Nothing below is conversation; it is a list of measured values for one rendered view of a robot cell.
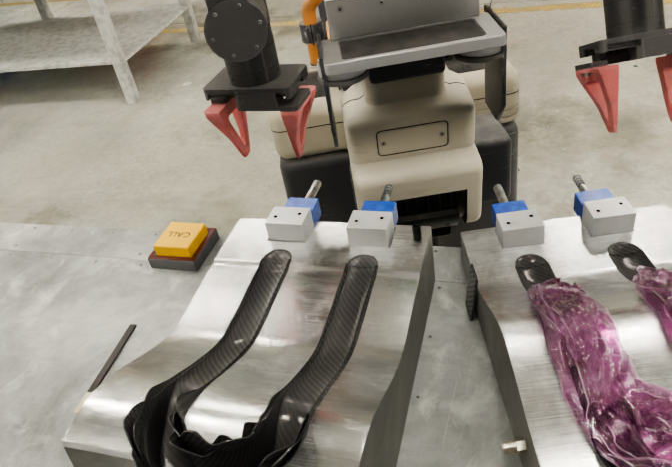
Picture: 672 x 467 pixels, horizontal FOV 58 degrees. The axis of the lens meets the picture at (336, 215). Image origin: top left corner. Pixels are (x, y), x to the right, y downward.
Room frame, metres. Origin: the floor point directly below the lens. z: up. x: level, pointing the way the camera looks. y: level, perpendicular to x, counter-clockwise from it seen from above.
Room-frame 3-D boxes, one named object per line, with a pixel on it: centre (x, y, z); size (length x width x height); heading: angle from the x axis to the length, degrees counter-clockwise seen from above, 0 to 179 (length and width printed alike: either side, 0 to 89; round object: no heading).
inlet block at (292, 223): (0.67, 0.04, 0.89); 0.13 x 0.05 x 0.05; 158
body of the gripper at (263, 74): (0.63, 0.06, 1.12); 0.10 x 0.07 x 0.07; 68
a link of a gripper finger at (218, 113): (0.64, 0.08, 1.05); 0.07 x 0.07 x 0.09; 68
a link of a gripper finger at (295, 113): (0.63, 0.04, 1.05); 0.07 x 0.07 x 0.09; 68
